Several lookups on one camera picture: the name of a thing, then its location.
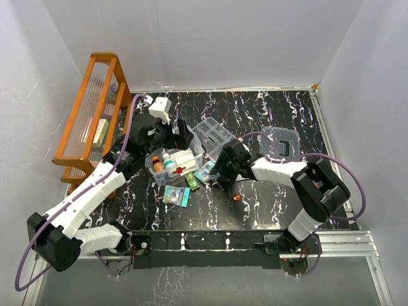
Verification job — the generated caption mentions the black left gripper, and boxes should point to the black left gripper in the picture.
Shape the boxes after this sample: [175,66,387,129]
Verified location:
[142,116,193,157]

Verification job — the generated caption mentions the teal bandage packet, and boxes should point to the teal bandage packet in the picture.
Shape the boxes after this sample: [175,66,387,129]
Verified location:
[194,161,217,184]

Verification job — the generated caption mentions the clear medicine kit box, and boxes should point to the clear medicine kit box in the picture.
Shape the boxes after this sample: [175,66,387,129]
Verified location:
[145,125,205,186]

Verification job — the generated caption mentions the green small box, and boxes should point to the green small box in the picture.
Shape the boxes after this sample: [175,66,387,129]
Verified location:
[185,171,200,190]

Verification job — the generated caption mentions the teal plaster packet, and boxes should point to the teal plaster packet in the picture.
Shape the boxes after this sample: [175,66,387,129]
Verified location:
[163,186,191,208]

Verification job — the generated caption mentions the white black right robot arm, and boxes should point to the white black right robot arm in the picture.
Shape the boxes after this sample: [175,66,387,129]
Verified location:
[209,140,351,253]

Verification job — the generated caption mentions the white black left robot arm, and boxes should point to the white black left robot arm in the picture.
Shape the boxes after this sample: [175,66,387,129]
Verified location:
[27,114,194,272]

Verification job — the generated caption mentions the white teal-cap bottle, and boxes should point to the white teal-cap bottle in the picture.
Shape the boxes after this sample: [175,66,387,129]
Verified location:
[162,152,176,169]

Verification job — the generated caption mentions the clear divided organizer tray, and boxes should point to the clear divided organizer tray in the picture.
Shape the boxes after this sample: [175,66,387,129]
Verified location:
[193,117,236,162]

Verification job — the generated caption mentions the brown pill bottle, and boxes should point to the brown pill bottle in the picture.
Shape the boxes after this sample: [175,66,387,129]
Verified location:
[151,156,164,172]

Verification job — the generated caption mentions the clear box lid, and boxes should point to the clear box lid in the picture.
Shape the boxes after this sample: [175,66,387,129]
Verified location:
[259,126,300,159]

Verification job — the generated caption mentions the cream box on rack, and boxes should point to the cream box on rack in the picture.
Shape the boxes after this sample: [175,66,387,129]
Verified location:
[92,119,108,148]

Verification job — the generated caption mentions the orange wooden rack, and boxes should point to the orange wooden rack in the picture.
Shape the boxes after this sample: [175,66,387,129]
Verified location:
[52,52,132,185]

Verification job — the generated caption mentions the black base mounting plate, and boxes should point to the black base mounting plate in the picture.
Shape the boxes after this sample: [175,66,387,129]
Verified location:
[95,229,323,270]

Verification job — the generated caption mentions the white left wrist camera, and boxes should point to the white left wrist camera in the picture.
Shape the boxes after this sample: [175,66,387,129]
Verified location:
[149,97,171,124]

